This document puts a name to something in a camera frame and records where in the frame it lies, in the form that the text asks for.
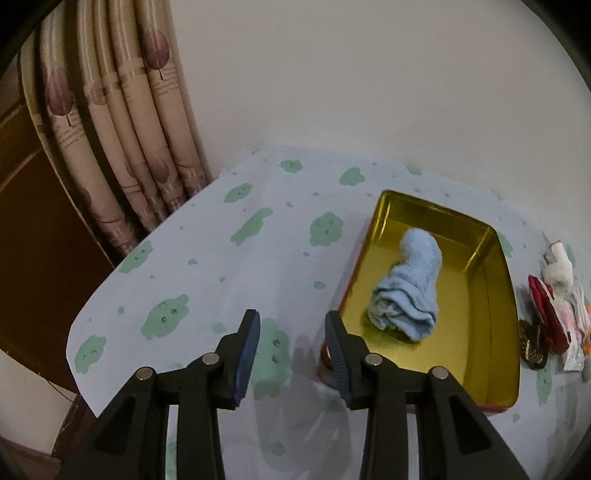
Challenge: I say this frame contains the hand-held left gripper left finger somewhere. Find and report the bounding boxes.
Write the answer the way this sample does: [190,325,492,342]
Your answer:
[55,309,262,480]

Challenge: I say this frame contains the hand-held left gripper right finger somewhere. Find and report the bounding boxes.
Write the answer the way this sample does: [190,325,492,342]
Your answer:
[324,311,532,480]

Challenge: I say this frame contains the gold tin box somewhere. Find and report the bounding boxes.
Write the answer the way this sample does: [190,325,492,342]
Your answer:
[321,189,521,413]

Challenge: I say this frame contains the red pouch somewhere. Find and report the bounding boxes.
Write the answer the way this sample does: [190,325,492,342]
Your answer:
[527,275,571,355]

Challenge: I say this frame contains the light blue towel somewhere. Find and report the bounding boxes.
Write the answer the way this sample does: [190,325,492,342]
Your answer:
[368,227,443,343]

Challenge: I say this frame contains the tablecloth with green cloud print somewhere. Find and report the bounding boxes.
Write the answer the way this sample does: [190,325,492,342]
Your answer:
[67,145,591,480]

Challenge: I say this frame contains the dark patterned pouch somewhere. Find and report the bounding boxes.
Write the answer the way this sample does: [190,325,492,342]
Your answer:
[518,319,550,370]

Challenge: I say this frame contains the brown wooden door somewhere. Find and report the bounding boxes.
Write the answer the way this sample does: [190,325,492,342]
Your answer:
[0,69,116,393]

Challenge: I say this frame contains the beige printed curtain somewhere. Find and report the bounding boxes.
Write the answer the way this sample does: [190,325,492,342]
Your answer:
[18,0,213,259]

